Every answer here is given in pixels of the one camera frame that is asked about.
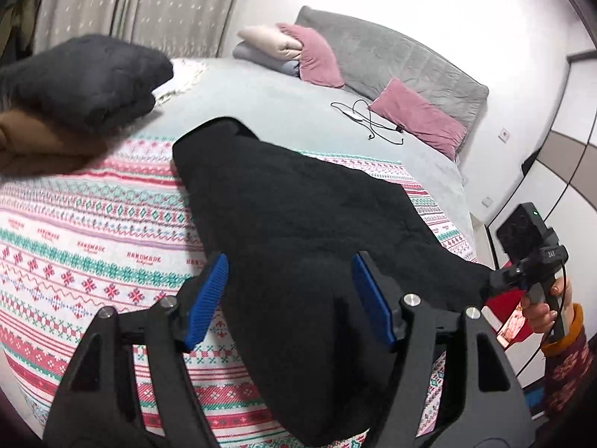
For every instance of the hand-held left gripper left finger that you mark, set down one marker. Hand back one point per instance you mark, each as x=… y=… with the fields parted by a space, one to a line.
x=207 y=298

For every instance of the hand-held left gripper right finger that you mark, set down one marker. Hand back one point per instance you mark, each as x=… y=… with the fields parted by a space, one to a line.
x=373 y=303

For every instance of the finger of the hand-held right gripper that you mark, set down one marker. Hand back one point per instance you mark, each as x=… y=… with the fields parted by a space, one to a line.
x=500 y=281

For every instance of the black garment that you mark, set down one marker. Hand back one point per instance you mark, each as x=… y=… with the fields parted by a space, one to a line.
x=303 y=219

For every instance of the person's right hand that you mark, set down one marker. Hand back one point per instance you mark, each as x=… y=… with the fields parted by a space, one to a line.
x=536 y=315

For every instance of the red item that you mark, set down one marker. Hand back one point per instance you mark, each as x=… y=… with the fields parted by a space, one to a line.
x=501 y=308

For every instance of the white and grey wardrobe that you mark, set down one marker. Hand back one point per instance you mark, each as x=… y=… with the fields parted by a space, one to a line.
x=573 y=163

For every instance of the printed blanket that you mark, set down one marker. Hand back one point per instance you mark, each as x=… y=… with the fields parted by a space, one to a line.
x=93 y=252

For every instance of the pink pillow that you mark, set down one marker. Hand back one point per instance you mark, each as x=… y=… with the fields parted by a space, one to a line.
x=419 y=116
x=317 y=56

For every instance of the bed with grey sheet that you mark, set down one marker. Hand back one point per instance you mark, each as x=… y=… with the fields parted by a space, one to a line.
x=280 y=102

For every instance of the grey padded headboard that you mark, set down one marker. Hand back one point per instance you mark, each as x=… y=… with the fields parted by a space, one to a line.
x=396 y=56

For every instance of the white lace cloth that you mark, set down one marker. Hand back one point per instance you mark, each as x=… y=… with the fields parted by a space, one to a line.
x=184 y=77

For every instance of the brown folded garment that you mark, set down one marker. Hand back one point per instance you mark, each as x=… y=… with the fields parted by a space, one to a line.
x=37 y=140

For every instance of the grey folded cloth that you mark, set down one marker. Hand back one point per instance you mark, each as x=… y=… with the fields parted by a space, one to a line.
x=261 y=58

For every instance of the dark grey folded garment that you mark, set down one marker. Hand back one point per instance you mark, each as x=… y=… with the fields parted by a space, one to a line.
x=93 y=74

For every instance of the beige folded pillow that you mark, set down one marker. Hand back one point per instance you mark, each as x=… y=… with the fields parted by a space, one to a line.
x=266 y=39

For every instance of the beige patterned curtain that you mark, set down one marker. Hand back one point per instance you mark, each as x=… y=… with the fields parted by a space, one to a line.
x=140 y=4

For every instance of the dark hanging cloth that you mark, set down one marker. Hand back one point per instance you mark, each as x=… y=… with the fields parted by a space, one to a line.
x=18 y=23

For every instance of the white wall socket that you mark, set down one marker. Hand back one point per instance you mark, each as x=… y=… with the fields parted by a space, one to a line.
x=486 y=202
x=503 y=134

